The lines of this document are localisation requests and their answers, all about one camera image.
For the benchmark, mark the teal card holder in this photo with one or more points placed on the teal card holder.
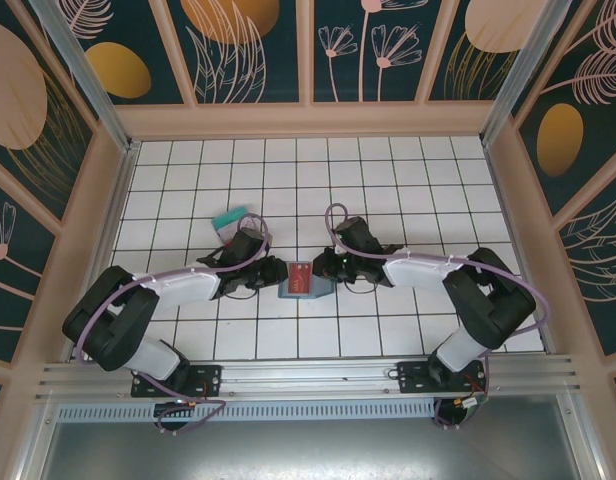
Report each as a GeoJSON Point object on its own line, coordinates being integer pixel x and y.
{"type": "Point", "coordinates": [320, 290]}

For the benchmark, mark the red card with white print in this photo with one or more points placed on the red card with white print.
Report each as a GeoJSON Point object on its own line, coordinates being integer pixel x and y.
{"type": "Point", "coordinates": [299, 279]}

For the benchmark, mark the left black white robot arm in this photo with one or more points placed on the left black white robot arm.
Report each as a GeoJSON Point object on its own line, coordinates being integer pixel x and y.
{"type": "Point", "coordinates": [183, 287]}

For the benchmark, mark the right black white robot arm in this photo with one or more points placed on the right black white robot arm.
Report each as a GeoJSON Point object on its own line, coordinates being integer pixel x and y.
{"type": "Point", "coordinates": [418, 272]}

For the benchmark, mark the pale lilac card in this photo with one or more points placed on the pale lilac card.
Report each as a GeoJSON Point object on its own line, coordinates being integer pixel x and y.
{"type": "Point", "coordinates": [227, 232]}

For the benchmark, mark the small electronics board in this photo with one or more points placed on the small electronics board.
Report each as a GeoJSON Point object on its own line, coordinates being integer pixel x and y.
{"type": "Point", "coordinates": [470, 404]}

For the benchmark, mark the aluminium mounting rail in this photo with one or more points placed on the aluminium mounting rail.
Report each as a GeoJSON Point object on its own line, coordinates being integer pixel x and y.
{"type": "Point", "coordinates": [308, 375]}

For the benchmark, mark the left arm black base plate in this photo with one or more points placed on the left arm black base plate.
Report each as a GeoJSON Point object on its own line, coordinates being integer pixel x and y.
{"type": "Point", "coordinates": [210, 377]}

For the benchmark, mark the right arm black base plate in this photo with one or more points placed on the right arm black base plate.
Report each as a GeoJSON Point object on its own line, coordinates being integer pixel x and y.
{"type": "Point", "coordinates": [413, 377]}

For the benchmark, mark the aluminium corner post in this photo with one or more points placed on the aluminium corner post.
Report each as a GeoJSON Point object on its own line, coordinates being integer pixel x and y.
{"type": "Point", "coordinates": [89, 80]}
{"type": "Point", "coordinates": [525, 70]}

